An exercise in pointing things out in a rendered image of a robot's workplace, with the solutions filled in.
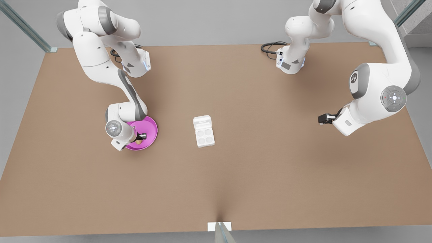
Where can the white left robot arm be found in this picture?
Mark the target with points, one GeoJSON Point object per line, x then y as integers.
{"type": "Point", "coordinates": [374, 84]}

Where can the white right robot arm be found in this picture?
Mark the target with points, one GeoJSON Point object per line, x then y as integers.
{"type": "Point", "coordinates": [96, 57]}

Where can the white egg box base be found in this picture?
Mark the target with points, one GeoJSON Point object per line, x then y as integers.
{"type": "Point", "coordinates": [205, 137]}

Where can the pink round plate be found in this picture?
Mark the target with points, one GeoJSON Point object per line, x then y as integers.
{"type": "Point", "coordinates": [151, 130]}

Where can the silver frame post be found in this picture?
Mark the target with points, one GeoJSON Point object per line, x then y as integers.
{"type": "Point", "coordinates": [23, 25]}
{"type": "Point", "coordinates": [406, 13]}
{"type": "Point", "coordinates": [221, 233]}

